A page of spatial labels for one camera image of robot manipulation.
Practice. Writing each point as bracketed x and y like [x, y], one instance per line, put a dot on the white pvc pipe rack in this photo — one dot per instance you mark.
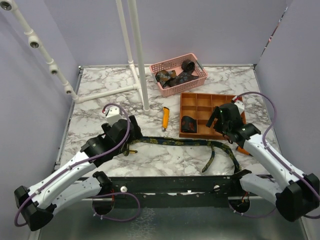
[137, 71]

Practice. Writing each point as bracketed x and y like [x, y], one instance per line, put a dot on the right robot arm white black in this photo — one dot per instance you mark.
[293, 193]

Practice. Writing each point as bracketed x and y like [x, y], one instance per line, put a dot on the rolled dark red-patterned tie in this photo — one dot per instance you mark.
[188, 124]

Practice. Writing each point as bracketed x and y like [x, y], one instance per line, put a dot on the dark blue-patterned tie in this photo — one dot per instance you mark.
[182, 78]

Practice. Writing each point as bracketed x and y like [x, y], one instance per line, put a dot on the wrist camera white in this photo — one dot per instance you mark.
[240, 105]
[113, 114]

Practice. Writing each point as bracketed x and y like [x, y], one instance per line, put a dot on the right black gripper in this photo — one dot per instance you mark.
[217, 115]

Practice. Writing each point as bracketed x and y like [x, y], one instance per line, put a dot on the rolled brown tie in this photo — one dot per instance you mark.
[188, 66]

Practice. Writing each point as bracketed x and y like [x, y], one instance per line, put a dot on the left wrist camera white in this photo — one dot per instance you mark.
[113, 114]

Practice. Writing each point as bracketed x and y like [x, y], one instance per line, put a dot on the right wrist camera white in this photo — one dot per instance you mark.
[240, 105]

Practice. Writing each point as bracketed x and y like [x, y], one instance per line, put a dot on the orange handled screwdriver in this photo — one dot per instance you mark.
[242, 150]

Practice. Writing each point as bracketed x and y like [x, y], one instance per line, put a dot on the dark orange-patterned tie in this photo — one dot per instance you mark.
[163, 76]

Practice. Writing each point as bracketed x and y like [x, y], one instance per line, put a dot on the orange utility knife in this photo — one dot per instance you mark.
[165, 119]

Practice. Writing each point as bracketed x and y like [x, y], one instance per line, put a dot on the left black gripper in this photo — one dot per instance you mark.
[136, 134]

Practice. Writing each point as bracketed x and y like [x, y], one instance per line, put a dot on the pink plastic basket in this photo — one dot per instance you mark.
[178, 74]

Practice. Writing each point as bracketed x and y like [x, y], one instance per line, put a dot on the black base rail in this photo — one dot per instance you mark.
[174, 192]

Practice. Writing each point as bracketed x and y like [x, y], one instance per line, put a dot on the orange compartment tray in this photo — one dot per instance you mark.
[199, 107]

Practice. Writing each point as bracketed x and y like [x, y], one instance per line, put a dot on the blue yellow floral tie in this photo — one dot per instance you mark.
[169, 141]

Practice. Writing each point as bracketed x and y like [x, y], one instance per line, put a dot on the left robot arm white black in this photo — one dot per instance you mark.
[77, 179]

